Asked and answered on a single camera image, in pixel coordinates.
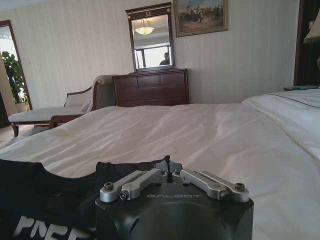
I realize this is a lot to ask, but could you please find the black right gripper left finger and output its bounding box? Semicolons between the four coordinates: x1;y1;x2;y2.
99;155;171;202

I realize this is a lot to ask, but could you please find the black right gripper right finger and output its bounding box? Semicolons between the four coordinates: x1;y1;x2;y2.
168;157;250;203

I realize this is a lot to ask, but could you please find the white bed duvet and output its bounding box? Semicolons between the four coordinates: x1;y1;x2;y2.
0;88;320;240

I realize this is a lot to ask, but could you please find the black printed t-shirt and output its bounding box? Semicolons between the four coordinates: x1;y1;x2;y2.
0;158;161;240

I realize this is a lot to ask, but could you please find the dark wooden dresser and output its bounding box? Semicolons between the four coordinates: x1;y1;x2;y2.
111;68;191;108

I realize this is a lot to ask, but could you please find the upholstered chaise longue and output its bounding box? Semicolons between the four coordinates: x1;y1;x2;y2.
8;74;118;138

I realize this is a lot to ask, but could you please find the white pillow with dark piping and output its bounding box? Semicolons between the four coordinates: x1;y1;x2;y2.
268;87;320;109

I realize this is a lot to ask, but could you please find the person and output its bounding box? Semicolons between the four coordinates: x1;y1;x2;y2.
159;52;171;67

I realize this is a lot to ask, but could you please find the wood framed mirror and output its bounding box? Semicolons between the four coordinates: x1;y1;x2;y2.
124;1;176;73

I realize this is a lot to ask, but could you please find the green potted plant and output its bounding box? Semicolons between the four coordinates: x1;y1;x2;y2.
1;51;30;112

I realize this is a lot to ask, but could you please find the framed landscape painting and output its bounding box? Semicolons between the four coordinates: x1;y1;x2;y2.
172;0;230;39

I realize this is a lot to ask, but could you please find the dark wooden headboard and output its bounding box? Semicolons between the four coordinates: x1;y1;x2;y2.
293;0;320;87

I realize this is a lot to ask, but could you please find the table lamp with shade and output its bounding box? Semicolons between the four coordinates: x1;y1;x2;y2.
303;19;320;68

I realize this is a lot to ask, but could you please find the dark wooden door frame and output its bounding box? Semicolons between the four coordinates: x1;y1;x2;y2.
0;19;34;111

